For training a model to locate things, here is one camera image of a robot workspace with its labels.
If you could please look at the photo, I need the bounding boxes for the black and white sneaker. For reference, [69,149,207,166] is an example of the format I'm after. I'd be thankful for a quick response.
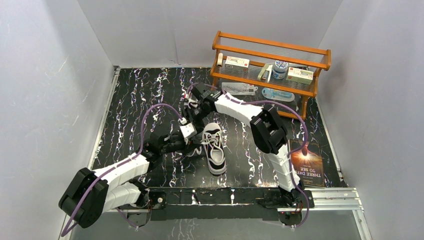
[201,122,227,175]

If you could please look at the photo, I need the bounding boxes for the white shoelace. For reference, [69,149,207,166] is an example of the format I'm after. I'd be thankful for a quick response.
[200,131,224,159]

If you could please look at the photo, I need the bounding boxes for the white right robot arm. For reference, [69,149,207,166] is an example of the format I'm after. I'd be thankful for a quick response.
[183,83,306,207]

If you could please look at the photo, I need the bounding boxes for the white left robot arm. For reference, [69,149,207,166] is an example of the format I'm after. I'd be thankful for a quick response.
[58,130,196,228]

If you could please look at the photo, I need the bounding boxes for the clear packaged item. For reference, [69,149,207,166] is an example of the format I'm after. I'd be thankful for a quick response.
[221,82,258,96]

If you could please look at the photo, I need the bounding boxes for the small white tape roll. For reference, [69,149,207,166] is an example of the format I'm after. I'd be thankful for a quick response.
[216,52,224,66]

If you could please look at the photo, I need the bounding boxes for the white box left shelf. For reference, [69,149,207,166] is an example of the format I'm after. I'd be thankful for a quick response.
[224,56,250,72]

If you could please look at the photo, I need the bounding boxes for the white box shelf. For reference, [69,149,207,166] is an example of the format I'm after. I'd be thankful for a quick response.
[286,67,314,85]
[224,56,250,72]

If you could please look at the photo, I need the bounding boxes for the blue packaged tool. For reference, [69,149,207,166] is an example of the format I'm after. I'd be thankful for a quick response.
[261,87,295,102]

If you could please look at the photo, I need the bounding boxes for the blue patterned round tin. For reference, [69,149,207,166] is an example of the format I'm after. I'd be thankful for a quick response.
[271,60,289,79]

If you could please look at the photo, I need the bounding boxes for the white box right shelf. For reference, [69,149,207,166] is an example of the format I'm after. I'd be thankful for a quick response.
[286,67,314,85]

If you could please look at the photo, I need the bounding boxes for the orange wooden shelf rack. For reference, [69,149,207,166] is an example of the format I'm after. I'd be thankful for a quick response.
[210,31,332,119]

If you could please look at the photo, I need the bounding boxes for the dark orange book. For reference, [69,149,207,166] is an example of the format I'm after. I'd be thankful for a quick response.
[290,141,326,188]

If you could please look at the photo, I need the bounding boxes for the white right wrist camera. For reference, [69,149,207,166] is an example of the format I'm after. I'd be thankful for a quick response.
[183,94,199,109]

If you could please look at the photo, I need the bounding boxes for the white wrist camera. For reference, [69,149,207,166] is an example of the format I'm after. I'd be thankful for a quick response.
[183,94,199,109]
[178,117,197,139]

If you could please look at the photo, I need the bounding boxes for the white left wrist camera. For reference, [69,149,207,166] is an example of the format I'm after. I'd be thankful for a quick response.
[178,117,197,139]

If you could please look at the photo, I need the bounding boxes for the black metal base frame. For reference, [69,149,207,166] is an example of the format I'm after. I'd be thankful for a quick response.
[117,186,316,223]

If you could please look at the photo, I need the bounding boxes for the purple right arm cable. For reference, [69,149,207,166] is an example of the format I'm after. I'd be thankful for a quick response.
[185,82,311,229]

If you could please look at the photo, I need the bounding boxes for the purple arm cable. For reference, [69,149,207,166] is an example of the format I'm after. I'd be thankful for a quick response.
[185,82,311,229]
[60,103,186,238]

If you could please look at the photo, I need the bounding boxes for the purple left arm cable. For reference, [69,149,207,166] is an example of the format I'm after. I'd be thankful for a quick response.
[60,103,186,238]

